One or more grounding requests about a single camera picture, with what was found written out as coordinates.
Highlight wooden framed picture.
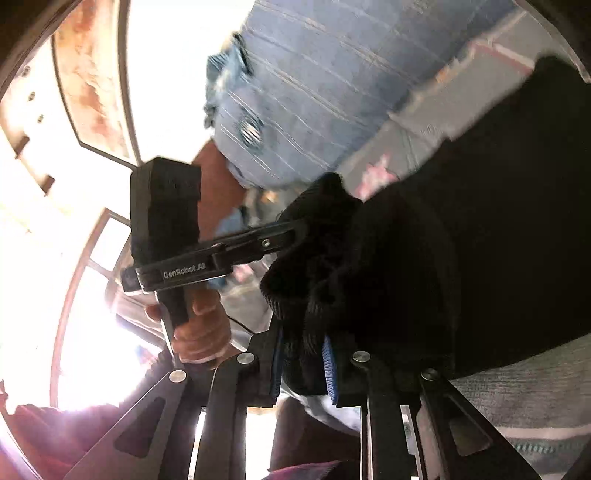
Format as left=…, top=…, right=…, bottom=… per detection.
left=50, top=0, right=141, bottom=168

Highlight brown headboard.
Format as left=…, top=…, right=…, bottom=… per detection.
left=190, top=141, right=247, bottom=241

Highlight light denim garment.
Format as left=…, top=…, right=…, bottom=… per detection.
left=203, top=32, right=256, bottom=131

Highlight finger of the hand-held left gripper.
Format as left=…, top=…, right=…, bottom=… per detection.
left=210, top=217, right=306, bottom=267

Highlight blue plaid pillow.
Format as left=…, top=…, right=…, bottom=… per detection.
left=203, top=0, right=514, bottom=191

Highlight black pants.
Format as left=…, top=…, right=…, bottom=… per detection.
left=259, top=55, right=591, bottom=398

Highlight person's left hand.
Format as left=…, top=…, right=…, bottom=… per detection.
left=145, top=295, right=233, bottom=371

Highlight wooden window frame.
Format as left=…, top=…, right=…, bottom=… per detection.
left=48, top=208, right=136, bottom=411

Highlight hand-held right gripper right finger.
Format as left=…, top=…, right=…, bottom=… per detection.
left=323, top=336, right=509, bottom=480

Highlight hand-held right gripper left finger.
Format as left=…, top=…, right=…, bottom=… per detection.
left=60, top=318, right=284, bottom=480

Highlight grey star-print bedsheet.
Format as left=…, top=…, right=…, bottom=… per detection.
left=222, top=9, right=591, bottom=480

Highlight dark red cloth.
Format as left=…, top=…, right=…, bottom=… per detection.
left=0, top=401, right=95, bottom=480

